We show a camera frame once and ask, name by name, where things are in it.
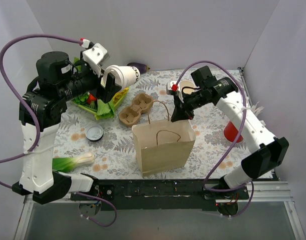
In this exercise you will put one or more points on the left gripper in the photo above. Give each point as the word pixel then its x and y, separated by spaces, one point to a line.
pixel 100 87

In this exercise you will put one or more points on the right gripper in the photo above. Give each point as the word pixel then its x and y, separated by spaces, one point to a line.
pixel 182 104

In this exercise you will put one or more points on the stack of white paper cups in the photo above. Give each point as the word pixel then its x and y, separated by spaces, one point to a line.
pixel 187 87

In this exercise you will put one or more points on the white paper coffee cup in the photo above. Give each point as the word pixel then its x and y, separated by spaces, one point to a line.
pixel 127 75

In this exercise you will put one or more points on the brown pulp cup carrier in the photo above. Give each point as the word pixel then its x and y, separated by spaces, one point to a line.
pixel 131 114

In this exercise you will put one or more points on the brown paper bag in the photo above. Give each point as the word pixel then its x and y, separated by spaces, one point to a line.
pixel 162 145

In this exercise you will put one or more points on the white plastic cup lid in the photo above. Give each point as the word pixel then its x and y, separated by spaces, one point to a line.
pixel 116 72

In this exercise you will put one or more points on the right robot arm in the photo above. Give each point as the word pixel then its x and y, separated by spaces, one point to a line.
pixel 266 150

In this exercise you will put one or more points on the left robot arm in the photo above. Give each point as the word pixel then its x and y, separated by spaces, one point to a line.
pixel 41 109

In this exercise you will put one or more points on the yellow cabbage leaf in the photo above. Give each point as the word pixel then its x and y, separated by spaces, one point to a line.
pixel 120 94

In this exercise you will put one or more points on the green plastic tray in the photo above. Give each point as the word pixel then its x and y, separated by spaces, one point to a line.
pixel 97 107

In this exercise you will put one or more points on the red orange pepper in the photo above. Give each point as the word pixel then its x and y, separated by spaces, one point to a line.
pixel 91 99

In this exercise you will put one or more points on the green lettuce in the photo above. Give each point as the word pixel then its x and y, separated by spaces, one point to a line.
pixel 99 109

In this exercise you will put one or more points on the stack of white lids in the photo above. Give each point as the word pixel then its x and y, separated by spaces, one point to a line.
pixel 94 133

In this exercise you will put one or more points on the purple eggplant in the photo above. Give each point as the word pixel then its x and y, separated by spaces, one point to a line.
pixel 140 66

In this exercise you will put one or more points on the red cup holder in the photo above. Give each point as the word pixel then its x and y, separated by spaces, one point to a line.
pixel 230 132

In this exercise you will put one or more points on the white paper straws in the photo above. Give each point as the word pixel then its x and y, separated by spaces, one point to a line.
pixel 255 108

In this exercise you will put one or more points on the green bok choy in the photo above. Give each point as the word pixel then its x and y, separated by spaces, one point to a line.
pixel 66 165

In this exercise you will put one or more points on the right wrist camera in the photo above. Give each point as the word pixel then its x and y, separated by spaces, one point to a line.
pixel 174 90

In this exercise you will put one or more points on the black metal base rail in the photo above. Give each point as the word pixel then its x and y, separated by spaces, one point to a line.
pixel 154 194

